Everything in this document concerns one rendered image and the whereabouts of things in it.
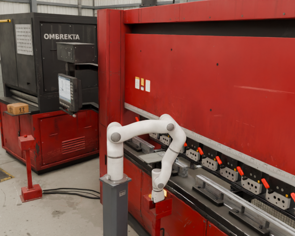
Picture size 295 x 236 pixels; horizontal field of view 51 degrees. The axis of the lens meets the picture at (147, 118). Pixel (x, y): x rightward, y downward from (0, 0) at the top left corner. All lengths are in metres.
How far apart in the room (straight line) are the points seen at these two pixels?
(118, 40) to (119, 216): 1.80
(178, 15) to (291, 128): 1.25
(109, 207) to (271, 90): 1.41
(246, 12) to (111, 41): 1.68
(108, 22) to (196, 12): 1.21
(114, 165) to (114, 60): 1.40
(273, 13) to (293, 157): 0.80
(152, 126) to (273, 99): 0.84
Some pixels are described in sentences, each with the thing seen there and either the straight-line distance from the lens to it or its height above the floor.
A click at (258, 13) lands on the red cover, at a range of 2.00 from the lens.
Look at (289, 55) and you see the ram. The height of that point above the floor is 1.97.
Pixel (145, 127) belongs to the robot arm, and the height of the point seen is 1.42.
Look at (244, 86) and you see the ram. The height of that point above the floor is 1.76.
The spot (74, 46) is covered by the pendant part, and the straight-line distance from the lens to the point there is 3.36.
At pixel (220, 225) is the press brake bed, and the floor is 0.80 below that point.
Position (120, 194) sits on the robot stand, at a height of 0.91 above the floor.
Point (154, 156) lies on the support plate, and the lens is 2.84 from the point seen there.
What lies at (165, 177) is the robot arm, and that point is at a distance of 2.34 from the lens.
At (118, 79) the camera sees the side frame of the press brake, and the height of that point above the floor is 1.58.
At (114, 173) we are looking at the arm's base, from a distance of 2.34.
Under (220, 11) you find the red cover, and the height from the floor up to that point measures 2.21.
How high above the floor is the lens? 2.06
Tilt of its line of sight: 15 degrees down
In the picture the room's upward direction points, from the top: 1 degrees clockwise
